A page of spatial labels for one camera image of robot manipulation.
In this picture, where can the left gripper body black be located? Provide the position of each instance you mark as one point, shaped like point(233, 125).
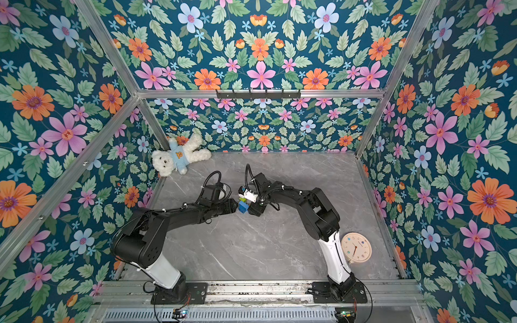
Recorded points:
point(223, 208)

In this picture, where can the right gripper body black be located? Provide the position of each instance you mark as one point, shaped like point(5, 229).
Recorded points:
point(258, 206)

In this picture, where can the light blue long lego brick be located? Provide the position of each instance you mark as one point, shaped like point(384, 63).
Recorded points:
point(243, 204)

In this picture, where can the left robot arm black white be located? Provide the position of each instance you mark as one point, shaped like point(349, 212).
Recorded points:
point(140, 242)

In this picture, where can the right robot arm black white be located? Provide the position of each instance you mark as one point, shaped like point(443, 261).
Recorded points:
point(319, 218)

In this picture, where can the white teddy bear blue shirt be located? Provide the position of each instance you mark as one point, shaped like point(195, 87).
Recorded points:
point(179, 157)

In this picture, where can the beige round clock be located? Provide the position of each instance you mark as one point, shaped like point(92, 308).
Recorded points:
point(356, 247)

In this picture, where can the white ventilation grille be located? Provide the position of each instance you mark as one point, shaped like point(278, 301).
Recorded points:
point(221, 315)

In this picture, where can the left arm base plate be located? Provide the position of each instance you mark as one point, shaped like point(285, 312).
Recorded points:
point(182, 293)

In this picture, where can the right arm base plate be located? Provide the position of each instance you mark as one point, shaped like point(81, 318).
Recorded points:
point(322, 294)

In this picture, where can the black hook rail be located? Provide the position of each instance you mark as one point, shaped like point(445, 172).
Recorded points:
point(258, 94)

